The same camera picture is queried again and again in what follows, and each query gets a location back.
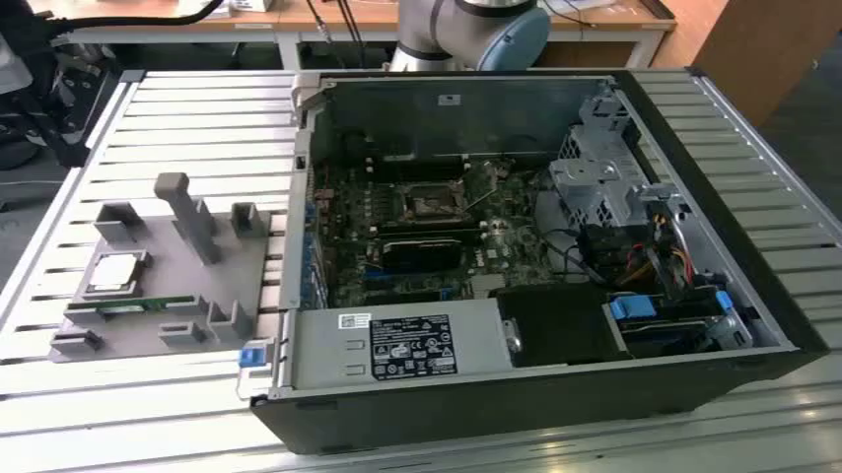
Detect metal socket cover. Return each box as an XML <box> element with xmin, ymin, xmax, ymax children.
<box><xmin>460</xmin><ymin>158</ymin><xmax>516</xmax><ymax>194</ymax></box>

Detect black PC case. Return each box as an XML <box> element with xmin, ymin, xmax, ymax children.
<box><xmin>247</xmin><ymin>68</ymin><xmax>832</xmax><ymax>455</ymax></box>

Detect white box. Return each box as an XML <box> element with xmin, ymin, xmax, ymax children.
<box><xmin>214</xmin><ymin>0</ymin><xmax>275</xmax><ymax>14</ymax></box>

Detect black data wire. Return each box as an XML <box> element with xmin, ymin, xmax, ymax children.
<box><xmin>536</xmin><ymin>229</ymin><xmax>613</xmax><ymax>287</ymax></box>

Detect black graphics card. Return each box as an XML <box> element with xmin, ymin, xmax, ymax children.
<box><xmin>378</xmin><ymin>236</ymin><xmax>466</xmax><ymax>273</ymax></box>

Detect thick black cable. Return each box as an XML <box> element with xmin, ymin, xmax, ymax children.
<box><xmin>39</xmin><ymin>0</ymin><xmax>223</xmax><ymax>32</ymax></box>

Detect yellow and red wires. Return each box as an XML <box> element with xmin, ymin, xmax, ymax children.
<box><xmin>617</xmin><ymin>240</ymin><xmax>700</xmax><ymax>292</ymax></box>

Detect silver chipset heatsink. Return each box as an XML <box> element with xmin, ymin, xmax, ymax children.
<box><xmin>470</xmin><ymin>275</ymin><xmax>510</xmax><ymax>300</ymax></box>

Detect white papers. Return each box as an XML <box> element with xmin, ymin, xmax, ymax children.
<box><xmin>545</xmin><ymin>0</ymin><xmax>650</xmax><ymax>17</ymax></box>

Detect silver drive cage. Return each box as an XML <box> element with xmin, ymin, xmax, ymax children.
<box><xmin>549</xmin><ymin>93</ymin><xmax>686</xmax><ymax>231</ymax></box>

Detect silver CPU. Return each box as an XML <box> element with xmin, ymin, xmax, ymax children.
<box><xmin>86</xmin><ymin>251</ymin><xmax>145</xmax><ymax>291</ymax></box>

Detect wooden cabinet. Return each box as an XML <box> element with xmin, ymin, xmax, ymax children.
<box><xmin>650</xmin><ymin>0</ymin><xmax>842</xmax><ymax>129</ymax></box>

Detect CPU socket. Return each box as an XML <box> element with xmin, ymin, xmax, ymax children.
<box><xmin>401</xmin><ymin>182</ymin><xmax>473</xmax><ymax>223</ymax></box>

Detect black RAM stick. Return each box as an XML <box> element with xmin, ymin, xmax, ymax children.
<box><xmin>375</xmin><ymin>222</ymin><xmax>482</xmax><ymax>237</ymax></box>

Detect green motherboard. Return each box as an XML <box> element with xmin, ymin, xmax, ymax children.
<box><xmin>302</xmin><ymin>157</ymin><xmax>574</xmax><ymax>309</ymax></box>

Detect blue disk carrier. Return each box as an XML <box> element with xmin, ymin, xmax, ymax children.
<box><xmin>609</xmin><ymin>293</ymin><xmax>660</xmax><ymax>324</ymax></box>

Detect green RAM stick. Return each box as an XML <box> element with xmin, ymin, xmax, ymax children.
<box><xmin>69</xmin><ymin>294</ymin><xmax>199</xmax><ymax>316</ymax></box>

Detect grey power supply unit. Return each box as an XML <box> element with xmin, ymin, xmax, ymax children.
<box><xmin>289</xmin><ymin>298</ymin><xmax>516</xmax><ymax>390</ymax></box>

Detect metal locking lever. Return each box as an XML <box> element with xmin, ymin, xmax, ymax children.
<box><xmin>466</xmin><ymin>180</ymin><xmax>502</xmax><ymax>213</ymax></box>

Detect grey parts rack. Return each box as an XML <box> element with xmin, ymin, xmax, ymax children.
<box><xmin>49</xmin><ymin>171</ymin><xmax>275</xmax><ymax>366</ymax></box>

